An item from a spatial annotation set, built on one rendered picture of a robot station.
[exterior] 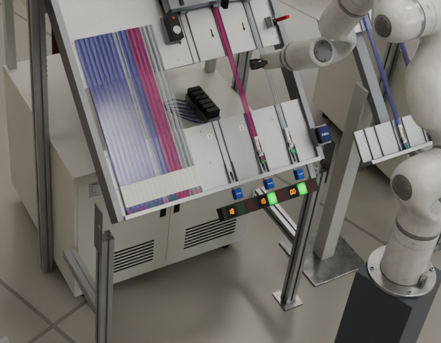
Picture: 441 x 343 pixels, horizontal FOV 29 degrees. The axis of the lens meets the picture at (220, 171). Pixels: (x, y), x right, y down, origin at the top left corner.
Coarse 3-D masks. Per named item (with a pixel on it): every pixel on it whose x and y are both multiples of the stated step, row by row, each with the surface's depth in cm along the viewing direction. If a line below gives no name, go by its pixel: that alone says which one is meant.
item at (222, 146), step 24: (216, 120) 252; (240, 120) 255; (264, 120) 259; (288, 120) 262; (192, 144) 248; (216, 144) 251; (240, 144) 254; (264, 144) 258; (312, 144) 265; (216, 168) 250; (240, 168) 253; (264, 168) 257
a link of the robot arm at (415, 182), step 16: (416, 160) 204; (432, 160) 204; (400, 176) 204; (416, 176) 201; (432, 176) 202; (400, 192) 205; (416, 192) 202; (432, 192) 202; (400, 208) 217; (416, 208) 205; (432, 208) 214; (400, 224) 219; (416, 224) 214; (432, 224) 213
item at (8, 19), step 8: (8, 0) 281; (24, 0) 256; (8, 8) 283; (8, 16) 285; (8, 24) 287; (8, 32) 289; (8, 40) 291; (8, 48) 293; (8, 56) 295; (8, 64) 297; (16, 64) 298; (208, 64) 308; (208, 72) 310
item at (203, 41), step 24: (72, 0) 239; (96, 0) 242; (120, 0) 245; (144, 0) 248; (240, 0) 261; (264, 0) 265; (72, 24) 238; (96, 24) 241; (120, 24) 244; (144, 24) 247; (192, 24) 253; (216, 24) 256; (240, 24) 260; (264, 24) 263; (72, 48) 237; (168, 48) 249; (192, 48) 252; (216, 48) 255; (240, 48) 259
